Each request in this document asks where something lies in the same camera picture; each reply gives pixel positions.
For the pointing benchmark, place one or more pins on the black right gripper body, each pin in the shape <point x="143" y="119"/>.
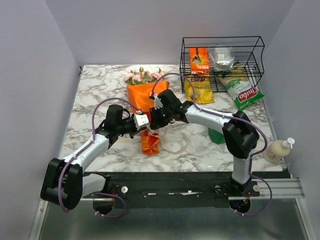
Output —
<point x="161" y="116"/>

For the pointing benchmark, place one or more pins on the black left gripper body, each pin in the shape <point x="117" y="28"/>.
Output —
<point x="129" y="127"/>

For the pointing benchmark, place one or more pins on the cream printed ribbon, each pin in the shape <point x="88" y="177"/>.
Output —
<point x="175" y="145"/>

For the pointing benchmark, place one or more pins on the orange wrapping paper sheet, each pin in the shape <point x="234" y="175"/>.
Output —
<point x="139" y="95"/>

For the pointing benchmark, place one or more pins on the pink fake flower bunch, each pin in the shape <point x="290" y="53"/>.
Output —
<point x="156" y="75"/>

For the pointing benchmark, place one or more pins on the green brown snack bag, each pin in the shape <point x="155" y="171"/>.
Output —
<point x="216" y="137"/>

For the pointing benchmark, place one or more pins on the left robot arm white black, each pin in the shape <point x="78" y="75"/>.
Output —
<point x="63" y="182"/>

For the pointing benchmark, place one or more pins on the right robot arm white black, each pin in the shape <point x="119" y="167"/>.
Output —
<point x="239" y="133"/>

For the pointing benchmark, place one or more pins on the yellow lays chip bag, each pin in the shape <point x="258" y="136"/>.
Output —
<point x="202" y="88"/>

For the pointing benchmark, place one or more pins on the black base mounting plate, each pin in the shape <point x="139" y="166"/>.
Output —
<point x="168" y="190"/>

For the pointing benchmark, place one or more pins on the orange razor package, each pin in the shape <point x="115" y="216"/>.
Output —
<point x="199" y="61"/>

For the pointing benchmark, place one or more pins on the green white cassava chip bag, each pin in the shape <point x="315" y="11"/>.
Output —
<point x="239" y="87"/>

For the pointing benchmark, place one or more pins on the silver foil packet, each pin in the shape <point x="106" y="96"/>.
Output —
<point x="221" y="58"/>

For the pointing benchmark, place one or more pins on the cream lotion pump bottle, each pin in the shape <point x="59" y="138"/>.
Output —
<point x="278" y="150"/>

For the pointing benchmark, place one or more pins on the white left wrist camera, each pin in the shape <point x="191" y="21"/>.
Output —
<point x="140" y="121"/>

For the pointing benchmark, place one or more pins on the black wire basket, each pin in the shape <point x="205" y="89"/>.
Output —
<point x="248" y="50"/>

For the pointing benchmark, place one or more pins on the aluminium frame rail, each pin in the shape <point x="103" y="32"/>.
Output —
<point x="286" y="218"/>

